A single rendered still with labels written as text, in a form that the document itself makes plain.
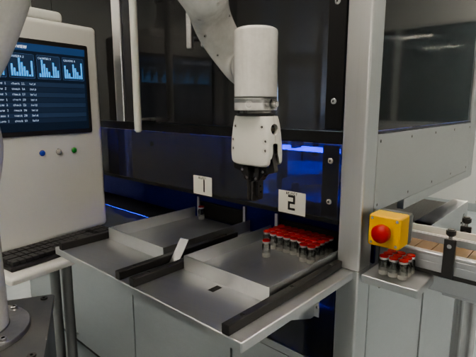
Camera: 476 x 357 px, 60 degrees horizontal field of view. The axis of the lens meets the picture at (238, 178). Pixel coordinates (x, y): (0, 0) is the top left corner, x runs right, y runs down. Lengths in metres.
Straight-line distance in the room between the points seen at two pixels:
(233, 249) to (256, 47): 0.57
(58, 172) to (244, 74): 0.95
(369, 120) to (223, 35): 0.37
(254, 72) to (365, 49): 0.29
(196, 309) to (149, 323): 0.91
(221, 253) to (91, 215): 0.72
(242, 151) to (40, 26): 0.95
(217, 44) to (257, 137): 0.22
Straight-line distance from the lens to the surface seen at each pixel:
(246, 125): 0.80
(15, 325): 0.90
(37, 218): 1.56
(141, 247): 1.15
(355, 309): 1.07
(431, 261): 1.07
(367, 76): 0.96
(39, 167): 1.53
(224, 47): 0.88
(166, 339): 1.68
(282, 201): 1.09
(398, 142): 1.13
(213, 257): 1.08
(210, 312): 0.83
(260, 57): 0.78
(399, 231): 0.95
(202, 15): 0.79
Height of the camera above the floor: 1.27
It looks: 10 degrees down
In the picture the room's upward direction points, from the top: straight up
